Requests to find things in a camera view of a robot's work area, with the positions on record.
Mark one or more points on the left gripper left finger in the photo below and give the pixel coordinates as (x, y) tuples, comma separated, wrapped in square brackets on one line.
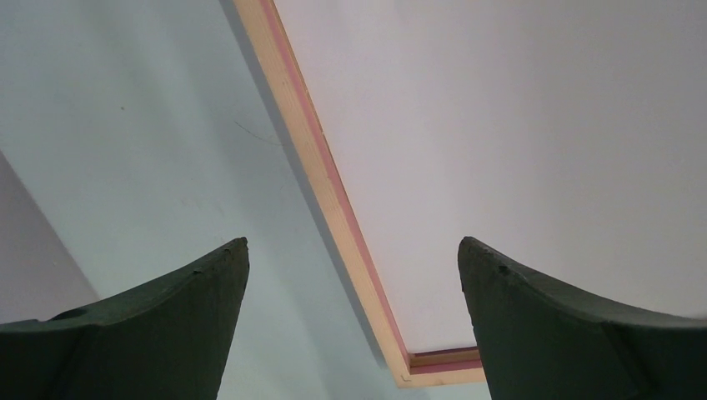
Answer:
[(168, 338)]

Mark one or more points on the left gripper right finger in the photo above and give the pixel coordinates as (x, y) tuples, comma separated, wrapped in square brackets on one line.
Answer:
[(541, 338)]

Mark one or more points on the orange wooden picture frame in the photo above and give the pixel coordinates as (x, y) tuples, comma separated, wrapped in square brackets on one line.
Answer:
[(277, 61)]

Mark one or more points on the blue landscape photo print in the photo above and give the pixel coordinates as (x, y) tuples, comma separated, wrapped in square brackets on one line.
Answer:
[(568, 135)]

